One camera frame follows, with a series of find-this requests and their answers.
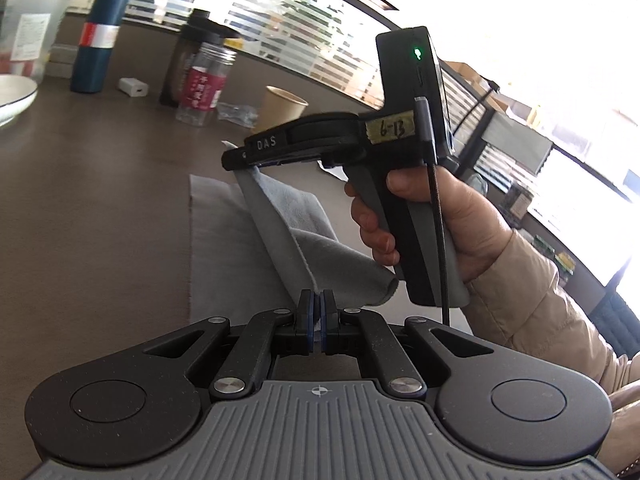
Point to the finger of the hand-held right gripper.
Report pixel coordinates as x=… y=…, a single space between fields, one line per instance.
x=265 y=145

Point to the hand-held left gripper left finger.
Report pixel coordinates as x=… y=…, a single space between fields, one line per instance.
x=240 y=355

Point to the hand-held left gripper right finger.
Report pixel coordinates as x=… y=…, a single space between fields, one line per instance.
x=395 y=355

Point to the grey towel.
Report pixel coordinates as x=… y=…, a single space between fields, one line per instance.
x=320 y=260

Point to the person's right forearm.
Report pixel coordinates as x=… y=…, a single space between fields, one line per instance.
x=540 y=305

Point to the person's right hand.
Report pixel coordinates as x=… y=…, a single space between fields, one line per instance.
x=480 y=230

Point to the beige paper cup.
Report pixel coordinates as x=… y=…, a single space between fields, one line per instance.
x=280 y=110

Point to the small clear plastic bag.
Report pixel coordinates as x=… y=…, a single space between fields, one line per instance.
x=237 y=114

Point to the clear jar red label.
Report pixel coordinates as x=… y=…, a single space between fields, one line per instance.
x=202 y=90

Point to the black sports bottle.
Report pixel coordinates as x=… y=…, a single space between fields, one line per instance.
x=177 y=65

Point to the grey flat panel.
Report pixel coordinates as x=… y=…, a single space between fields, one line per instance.
x=515 y=142

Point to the white charger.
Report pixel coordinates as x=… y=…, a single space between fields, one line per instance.
x=132 y=86

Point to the blue thermos bottle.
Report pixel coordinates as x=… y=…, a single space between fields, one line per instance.
x=95 y=60

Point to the white plate blue rim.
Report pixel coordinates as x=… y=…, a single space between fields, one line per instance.
x=12 y=97

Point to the clear plastic container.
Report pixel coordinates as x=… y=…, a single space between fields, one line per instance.
x=30 y=30

